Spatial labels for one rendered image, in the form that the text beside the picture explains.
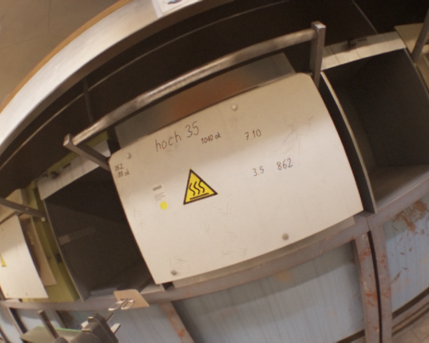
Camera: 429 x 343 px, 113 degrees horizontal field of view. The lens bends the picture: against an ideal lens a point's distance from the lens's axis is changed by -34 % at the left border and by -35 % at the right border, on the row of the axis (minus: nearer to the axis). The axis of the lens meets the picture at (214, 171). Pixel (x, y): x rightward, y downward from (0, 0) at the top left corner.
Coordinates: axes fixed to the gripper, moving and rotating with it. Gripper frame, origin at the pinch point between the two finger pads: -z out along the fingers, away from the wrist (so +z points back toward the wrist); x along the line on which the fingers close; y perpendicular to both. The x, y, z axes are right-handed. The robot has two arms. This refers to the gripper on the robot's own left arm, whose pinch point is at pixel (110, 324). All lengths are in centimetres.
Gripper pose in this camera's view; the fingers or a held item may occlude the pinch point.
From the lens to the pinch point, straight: 74.5
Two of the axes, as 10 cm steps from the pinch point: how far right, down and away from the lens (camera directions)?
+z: -1.4, 0.0, -9.9
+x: -3.7, -9.3, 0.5
